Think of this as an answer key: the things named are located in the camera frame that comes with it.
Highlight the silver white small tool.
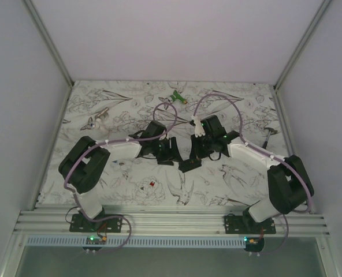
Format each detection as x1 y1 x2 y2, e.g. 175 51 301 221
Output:
87 107 109 130

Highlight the left frame post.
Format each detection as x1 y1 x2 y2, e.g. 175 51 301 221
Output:
23 0 75 87

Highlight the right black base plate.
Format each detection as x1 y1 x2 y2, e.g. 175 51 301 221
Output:
224 214 276 235

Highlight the small hammer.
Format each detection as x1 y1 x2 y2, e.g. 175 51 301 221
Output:
262 127 278 149

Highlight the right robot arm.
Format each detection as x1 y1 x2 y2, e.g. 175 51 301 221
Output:
191 115 314 234

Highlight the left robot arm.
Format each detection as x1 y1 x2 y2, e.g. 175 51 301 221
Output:
58 120 182 232

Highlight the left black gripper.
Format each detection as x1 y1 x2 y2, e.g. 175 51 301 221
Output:
151 137 183 167

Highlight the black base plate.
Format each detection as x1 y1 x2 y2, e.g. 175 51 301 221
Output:
69 214 122 233
224 214 276 235

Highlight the white slotted cable duct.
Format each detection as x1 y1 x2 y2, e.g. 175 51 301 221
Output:
25 235 245 249

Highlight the controller board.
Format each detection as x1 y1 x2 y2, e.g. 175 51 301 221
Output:
244 237 265 257
83 235 106 254

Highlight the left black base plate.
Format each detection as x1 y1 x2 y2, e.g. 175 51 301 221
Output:
69 214 122 233

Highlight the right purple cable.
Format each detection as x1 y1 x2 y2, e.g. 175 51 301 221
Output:
191 93 315 216

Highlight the right controller board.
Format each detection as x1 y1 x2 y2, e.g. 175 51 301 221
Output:
244 237 265 257

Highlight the aluminium rail frame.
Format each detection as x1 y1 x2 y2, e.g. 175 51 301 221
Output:
14 204 330 237

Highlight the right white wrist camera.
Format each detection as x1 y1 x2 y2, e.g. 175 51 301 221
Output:
190 115 206 137

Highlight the frame post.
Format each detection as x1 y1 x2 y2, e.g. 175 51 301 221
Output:
23 0 75 87
273 0 332 91

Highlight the right frame post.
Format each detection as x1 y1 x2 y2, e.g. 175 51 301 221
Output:
273 0 332 91

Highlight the green toy tool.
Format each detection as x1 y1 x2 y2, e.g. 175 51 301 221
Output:
165 90 188 104

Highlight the left controller board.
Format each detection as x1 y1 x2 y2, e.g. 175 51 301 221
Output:
83 235 106 254

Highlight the floral patterned mat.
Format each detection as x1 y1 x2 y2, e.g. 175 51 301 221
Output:
38 81 287 206

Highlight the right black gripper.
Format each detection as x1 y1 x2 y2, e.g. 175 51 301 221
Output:
190 132 214 160

